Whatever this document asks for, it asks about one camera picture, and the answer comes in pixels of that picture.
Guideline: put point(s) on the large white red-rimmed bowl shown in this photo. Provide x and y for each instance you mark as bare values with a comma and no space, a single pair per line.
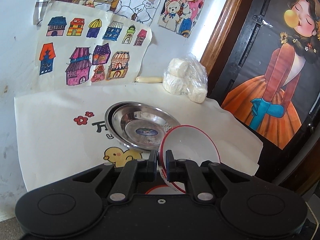
162,190

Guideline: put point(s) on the orange dress girl poster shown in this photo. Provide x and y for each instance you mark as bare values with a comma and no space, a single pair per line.
264,102

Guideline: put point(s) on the teddy bear girl drawing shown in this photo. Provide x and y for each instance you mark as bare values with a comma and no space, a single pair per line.
180,16

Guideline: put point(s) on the stainless steel plate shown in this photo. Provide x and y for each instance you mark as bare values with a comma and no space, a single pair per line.
108,122
143,125

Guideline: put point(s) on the wooden door frame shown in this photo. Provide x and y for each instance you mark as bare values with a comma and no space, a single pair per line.
220,33

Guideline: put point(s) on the houses drawing paper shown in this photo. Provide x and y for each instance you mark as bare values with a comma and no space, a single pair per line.
80,46

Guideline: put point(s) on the small white red-rimmed bowl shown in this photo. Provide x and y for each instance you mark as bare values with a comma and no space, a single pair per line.
186,142

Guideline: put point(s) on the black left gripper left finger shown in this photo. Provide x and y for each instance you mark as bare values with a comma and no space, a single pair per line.
134,172

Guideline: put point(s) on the cream stick by wall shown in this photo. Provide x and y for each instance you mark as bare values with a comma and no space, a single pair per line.
148,79

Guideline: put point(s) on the plastic bag of white rolls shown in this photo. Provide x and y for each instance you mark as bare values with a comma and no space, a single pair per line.
186,76

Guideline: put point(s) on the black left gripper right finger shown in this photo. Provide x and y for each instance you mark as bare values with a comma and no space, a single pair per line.
189,173

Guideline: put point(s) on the white printed table cloth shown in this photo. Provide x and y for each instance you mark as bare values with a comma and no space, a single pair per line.
61,133

